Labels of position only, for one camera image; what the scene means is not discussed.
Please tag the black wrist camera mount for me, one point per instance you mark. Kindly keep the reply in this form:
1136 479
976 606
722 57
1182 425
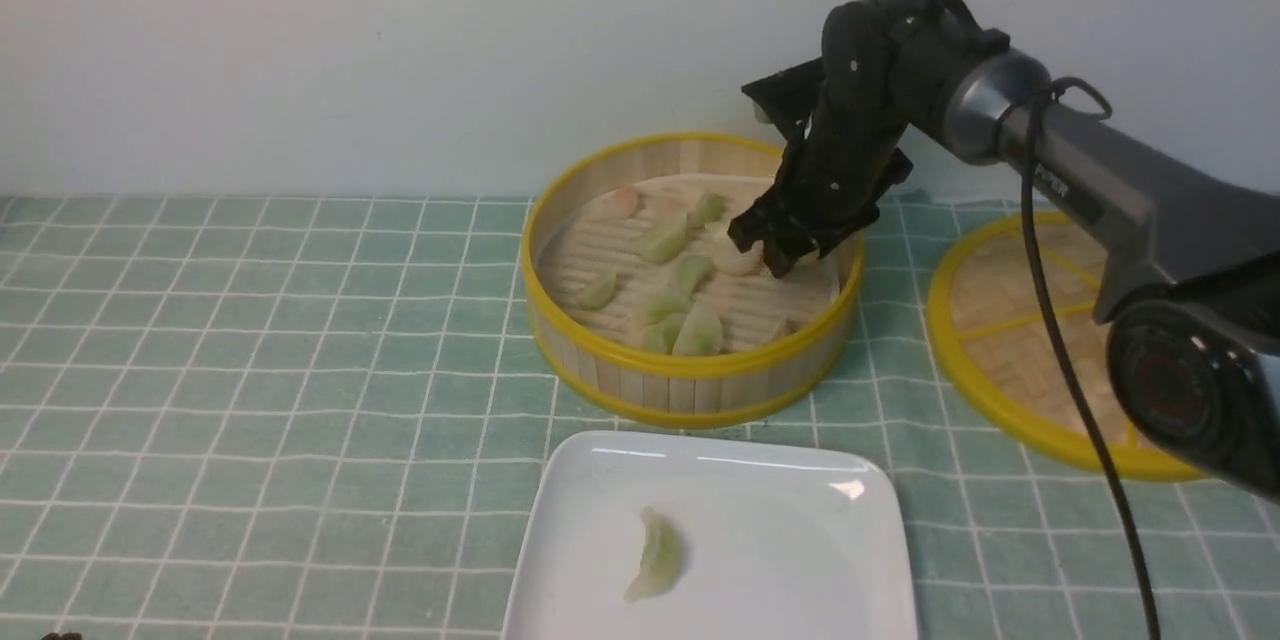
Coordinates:
786 99

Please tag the green dumpling on plate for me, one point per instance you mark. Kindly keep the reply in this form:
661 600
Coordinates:
662 558

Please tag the green dumpling front right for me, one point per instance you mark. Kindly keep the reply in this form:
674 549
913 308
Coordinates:
700 335

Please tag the small green dumpling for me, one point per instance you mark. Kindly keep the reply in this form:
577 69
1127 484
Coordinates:
706 209
598 292

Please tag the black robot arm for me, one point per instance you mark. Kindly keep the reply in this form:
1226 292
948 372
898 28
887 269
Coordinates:
1189 287

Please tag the pink dumpling at back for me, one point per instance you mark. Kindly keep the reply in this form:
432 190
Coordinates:
621 204

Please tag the small green dumpling back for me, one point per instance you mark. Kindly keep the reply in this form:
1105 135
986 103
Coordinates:
706 209

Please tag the green checkered tablecloth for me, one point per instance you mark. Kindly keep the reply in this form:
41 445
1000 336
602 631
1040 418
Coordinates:
325 418

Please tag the yellow-rimmed woven steamer lid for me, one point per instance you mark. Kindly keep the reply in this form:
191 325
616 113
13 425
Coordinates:
987 333

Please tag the yellow-rimmed bamboo steamer basket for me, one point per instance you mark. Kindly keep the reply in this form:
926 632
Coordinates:
683 392

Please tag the white pink dumpling centre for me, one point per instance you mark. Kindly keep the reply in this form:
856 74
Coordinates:
729 260

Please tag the white square plate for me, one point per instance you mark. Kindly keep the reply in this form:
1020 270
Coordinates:
780 543

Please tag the green dumpling lower middle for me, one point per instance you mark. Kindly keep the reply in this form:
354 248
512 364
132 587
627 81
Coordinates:
664 302

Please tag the large green dumpling centre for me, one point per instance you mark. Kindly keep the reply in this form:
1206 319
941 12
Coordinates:
664 240

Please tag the green dumpling front left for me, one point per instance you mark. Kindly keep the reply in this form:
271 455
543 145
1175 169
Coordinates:
660 337

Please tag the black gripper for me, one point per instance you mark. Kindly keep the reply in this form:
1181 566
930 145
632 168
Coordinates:
833 174

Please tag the small green dumpling left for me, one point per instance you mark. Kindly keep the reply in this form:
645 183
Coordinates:
598 292

